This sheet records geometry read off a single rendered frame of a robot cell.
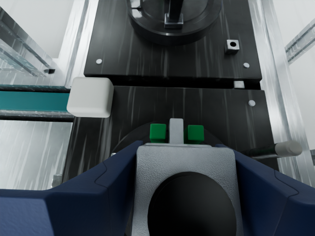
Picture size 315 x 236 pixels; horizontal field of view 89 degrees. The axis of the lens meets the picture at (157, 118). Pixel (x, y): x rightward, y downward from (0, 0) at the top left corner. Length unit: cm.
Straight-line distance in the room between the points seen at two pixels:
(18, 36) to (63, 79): 6
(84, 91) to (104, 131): 5
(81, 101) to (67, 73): 8
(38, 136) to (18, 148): 3
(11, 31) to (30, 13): 32
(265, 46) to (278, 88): 7
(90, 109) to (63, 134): 10
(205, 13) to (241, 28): 6
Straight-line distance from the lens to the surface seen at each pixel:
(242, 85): 24
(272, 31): 33
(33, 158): 30
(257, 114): 23
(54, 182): 22
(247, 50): 27
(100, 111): 19
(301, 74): 46
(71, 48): 29
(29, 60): 26
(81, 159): 21
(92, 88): 20
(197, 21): 26
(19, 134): 33
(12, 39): 25
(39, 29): 52
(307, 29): 33
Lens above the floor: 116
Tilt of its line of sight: 72 degrees down
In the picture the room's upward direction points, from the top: 2 degrees counter-clockwise
